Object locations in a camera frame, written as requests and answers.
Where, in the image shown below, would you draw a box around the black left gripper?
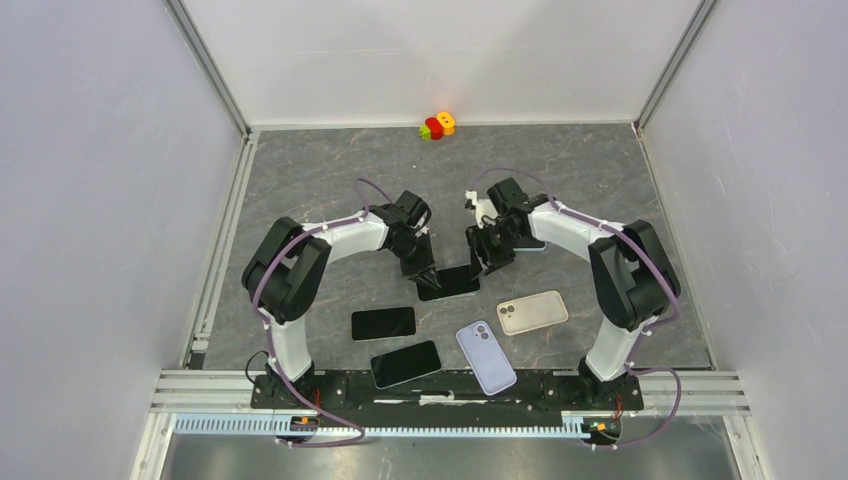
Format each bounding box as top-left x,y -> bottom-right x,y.
388,232 -> 440,290

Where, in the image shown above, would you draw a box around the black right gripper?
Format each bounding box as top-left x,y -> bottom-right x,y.
465,220 -> 525,280

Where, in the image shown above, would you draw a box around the black smartphone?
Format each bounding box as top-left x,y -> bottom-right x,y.
370,340 -> 442,389
351,306 -> 417,342
415,264 -> 481,302

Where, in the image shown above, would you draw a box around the light blue phone case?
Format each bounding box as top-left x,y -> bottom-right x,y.
514,239 -> 547,252

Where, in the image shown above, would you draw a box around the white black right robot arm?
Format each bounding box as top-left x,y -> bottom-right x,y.
464,178 -> 681,408

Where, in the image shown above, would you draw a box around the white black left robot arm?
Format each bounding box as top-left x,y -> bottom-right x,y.
241,191 -> 441,408

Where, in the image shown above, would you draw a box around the beige translucent phone case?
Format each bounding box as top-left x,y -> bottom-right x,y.
496,290 -> 569,336

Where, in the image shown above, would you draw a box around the lilac phone case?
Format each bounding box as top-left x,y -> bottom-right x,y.
455,321 -> 517,396

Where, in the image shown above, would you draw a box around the black smartphone front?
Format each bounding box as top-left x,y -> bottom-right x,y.
370,340 -> 442,389

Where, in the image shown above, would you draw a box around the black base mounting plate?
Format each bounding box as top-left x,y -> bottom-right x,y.
250,369 -> 645,428

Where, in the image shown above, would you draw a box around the colourful toy blocks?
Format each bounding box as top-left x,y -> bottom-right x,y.
418,111 -> 456,141

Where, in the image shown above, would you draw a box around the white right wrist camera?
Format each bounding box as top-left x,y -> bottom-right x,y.
465,190 -> 498,229

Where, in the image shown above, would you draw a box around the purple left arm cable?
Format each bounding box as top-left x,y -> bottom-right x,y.
250,177 -> 399,449

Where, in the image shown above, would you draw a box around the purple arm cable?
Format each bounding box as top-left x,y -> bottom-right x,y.
250,177 -> 399,449
471,166 -> 684,453

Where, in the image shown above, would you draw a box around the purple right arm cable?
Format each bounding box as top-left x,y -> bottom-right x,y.
471,166 -> 684,453

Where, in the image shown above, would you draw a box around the light blue toothed rail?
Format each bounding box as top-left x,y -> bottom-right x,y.
173,413 -> 590,440

